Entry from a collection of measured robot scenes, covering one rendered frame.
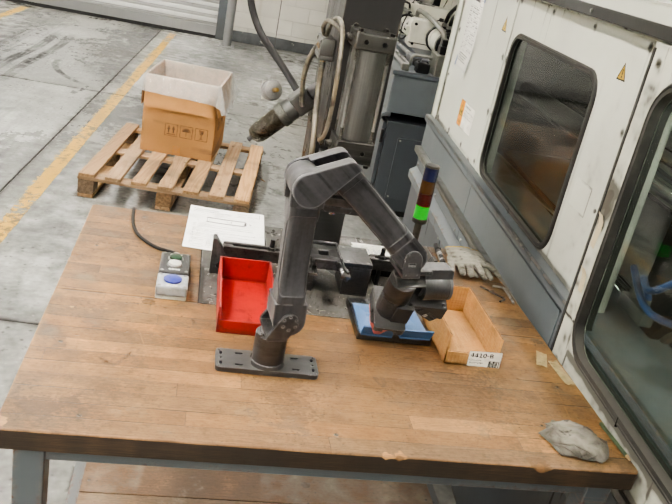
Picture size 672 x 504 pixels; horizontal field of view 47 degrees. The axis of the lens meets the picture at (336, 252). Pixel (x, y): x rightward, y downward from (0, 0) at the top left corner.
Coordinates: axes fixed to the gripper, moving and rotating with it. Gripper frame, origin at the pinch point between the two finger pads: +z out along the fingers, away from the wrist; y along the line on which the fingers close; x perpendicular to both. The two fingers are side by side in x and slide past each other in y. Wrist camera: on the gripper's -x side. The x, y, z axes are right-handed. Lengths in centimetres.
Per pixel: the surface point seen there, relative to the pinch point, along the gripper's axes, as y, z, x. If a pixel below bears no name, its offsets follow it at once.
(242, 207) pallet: 206, 214, 18
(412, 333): 0.3, 0.0, -7.8
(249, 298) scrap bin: 10.5, 10.3, 26.8
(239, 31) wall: 784, 539, 27
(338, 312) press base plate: 9.8, 10.2, 6.2
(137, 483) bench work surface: -10, 78, 47
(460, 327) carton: 9.1, 8.8, -22.9
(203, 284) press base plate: 14.8, 13.4, 37.4
